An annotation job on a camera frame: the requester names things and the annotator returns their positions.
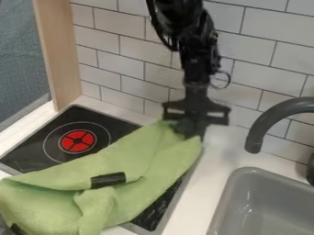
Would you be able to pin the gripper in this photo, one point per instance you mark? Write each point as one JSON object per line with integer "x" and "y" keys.
{"x": 195, "y": 105}

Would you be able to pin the green cloth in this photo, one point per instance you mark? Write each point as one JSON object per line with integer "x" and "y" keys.
{"x": 102, "y": 180}

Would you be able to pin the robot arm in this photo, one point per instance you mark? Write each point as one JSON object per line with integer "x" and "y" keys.
{"x": 192, "y": 36}

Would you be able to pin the tap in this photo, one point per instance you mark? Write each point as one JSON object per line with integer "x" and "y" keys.
{"x": 274, "y": 122}

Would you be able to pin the toy sink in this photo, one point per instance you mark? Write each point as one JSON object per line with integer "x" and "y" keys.
{"x": 265, "y": 205}

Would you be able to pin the toy stove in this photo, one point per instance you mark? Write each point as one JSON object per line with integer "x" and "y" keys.
{"x": 77, "y": 142}

